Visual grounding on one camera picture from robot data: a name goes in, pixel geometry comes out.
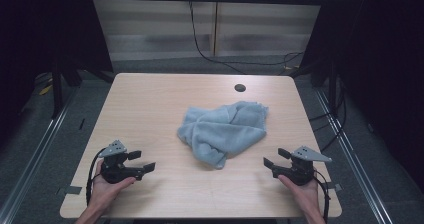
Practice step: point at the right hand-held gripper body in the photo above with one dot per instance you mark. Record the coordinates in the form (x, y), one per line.
(300, 174)

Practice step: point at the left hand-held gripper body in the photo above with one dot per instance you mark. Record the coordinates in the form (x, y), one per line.
(115, 170)

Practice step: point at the light blue towel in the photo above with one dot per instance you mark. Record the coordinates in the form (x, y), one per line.
(223, 130)

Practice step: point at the person's right hand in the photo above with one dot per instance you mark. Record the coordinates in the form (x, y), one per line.
(308, 195)

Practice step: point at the person's left hand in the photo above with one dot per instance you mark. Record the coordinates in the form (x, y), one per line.
(103, 194)

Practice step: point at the grey tape strip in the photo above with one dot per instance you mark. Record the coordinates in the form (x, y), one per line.
(331, 186)
(73, 190)

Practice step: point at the round dark table grommet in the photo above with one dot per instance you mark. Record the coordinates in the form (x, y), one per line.
(240, 87)

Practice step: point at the black metal stand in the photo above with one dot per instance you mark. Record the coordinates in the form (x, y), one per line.
(57, 90)

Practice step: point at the yellow floor object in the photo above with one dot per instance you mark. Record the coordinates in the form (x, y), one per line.
(45, 90)

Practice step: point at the black curtain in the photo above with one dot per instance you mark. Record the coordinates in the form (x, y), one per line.
(46, 27)
(380, 67)

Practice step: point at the metal floor rail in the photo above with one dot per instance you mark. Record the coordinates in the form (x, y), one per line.
(36, 154)
(353, 157)

